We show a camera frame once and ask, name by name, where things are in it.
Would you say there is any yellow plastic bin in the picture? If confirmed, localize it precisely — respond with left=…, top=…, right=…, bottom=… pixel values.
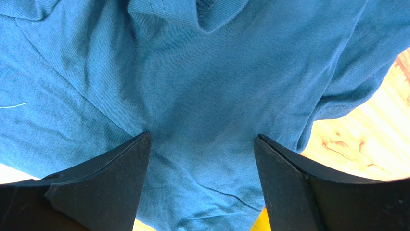
left=250, top=207, right=271, bottom=231

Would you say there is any teal blue t shirt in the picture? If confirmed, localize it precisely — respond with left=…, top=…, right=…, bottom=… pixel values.
left=0, top=0, right=410, bottom=231

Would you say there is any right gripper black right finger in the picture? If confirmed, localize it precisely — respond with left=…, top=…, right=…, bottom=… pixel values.
left=254, top=134, right=410, bottom=231

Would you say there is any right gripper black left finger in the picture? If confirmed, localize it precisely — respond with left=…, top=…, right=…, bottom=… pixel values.
left=0, top=132, right=152, bottom=231

